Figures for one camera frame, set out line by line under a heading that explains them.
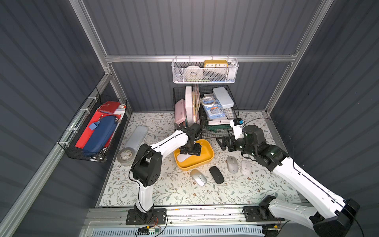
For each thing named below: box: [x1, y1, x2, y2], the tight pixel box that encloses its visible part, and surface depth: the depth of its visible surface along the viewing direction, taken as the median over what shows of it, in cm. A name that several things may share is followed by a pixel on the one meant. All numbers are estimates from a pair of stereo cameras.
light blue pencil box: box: [212, 86, 235, 109], surface depth 98 cm
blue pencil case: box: [83, 115, 118, 153], surface depth 71 cm
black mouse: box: [209, 165, 225, 185], surface depth 88 cm
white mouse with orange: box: [176, 153, 192, 162], surface depth 94 cm
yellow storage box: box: [173, 139, 215, 171], surface depth 93 cm
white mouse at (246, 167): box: [240, 159, 252, 176], surface depth 88 cm
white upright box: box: [185, 86, 194, 126], surface depth 95 cm
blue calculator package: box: [202, 98, 226, 120], surface depth 93 cm
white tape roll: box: [183, 65, 204, 80], surface depth 88 cm
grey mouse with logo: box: [227, 156, 239, 174], surface depth 91 cm
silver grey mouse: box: [189, 168, 208, 187], surface depth 88 cm
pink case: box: [175, 98, 187, 126], surface depth 104 cm
